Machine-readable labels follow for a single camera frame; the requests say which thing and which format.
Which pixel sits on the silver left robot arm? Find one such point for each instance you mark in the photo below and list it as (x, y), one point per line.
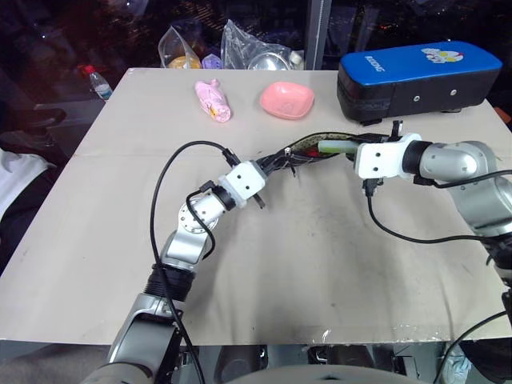
(184, 244)

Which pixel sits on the blue-topped black box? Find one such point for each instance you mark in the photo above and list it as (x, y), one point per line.
(416, 62)

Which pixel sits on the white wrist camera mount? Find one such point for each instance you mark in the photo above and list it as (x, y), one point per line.
(244, 182)
(380, 160)

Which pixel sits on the plastic bag with orange contents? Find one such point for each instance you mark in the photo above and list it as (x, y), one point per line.
(180, 54)

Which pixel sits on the small purple object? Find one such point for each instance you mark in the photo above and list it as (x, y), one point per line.
(211, 62)

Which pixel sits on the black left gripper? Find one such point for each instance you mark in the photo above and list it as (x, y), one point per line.
(268, 166)

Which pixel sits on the white vertical post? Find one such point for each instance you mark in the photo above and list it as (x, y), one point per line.
(320, 34)

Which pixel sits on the shiny metal bowl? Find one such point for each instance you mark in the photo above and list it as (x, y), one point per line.
(268, 64)

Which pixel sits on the red and black marker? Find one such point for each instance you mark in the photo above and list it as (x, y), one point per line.
(313, 152)

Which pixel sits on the small orange object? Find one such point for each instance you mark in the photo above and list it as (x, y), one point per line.
(506, 118)

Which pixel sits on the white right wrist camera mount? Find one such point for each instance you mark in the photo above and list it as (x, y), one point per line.
(380, 160)

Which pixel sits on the clear bottle with red cap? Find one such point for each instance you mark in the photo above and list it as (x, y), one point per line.
(99, 84)

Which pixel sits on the black office chair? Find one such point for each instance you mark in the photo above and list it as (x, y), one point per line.
(48, 118)

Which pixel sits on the crumpled clear plastic bag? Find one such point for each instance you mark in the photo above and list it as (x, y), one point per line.
(240, 44)

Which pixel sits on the pink plastic bowl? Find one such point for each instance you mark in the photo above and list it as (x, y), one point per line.
(286, 100)

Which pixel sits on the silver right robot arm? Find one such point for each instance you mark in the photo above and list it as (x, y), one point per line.
(468, 172)

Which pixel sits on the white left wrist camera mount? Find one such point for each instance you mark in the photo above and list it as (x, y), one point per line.
(244, 182)

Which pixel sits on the white cloth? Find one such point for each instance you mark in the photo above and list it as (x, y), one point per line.
(20, 176)

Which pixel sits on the green highlighter pen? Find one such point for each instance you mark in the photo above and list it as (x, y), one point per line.
(334, 146)

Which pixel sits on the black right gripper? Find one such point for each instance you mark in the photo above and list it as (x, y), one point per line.
(376, 138)

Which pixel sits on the dark pencil pouch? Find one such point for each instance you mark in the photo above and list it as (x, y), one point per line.
(304, 146)

